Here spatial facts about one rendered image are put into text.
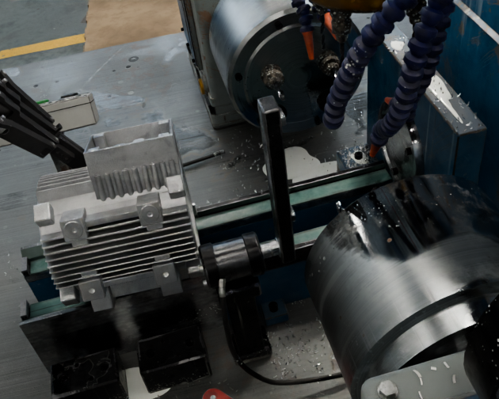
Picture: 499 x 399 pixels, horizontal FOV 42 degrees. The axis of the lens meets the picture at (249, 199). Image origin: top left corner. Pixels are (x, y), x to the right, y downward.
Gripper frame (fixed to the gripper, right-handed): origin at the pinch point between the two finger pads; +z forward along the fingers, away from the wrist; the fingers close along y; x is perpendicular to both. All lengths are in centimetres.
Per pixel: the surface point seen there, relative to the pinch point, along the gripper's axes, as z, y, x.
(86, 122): 5.9, 15.9, 1.8
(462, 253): 14, -40, -37
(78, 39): 86, 249, 72
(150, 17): 93, 226, 31
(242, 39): 12.6, 15.8, -26.9
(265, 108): -0.1, -20.2, -29.0
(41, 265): 10.8, -1.7, 18.6
